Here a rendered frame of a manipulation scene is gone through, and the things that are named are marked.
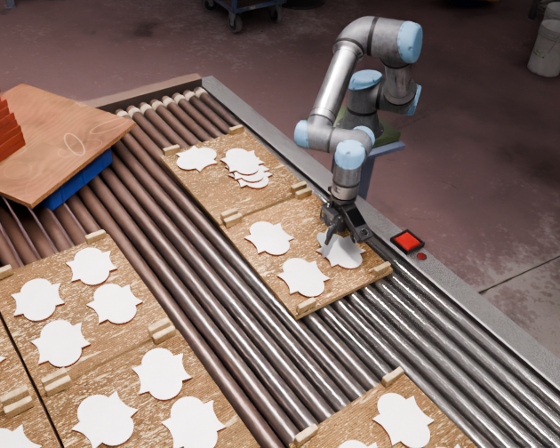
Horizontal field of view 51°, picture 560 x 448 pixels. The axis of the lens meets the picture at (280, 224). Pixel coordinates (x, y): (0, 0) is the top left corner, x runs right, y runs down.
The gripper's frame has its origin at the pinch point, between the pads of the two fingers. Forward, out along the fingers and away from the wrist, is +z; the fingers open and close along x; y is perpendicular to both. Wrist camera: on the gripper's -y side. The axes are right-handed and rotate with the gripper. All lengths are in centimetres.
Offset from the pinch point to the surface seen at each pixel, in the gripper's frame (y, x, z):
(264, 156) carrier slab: 52, -6, -1
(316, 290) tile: -9.0, 15.8, 0.3
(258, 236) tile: 17.3, 18.2, -0.9
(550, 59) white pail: 148, -341, 72
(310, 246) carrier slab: 6.5, 6.3, 0.6
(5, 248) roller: 51, 83, 0
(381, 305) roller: -20.7, 1.2, 3.8
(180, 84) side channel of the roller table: 109, -2, -5
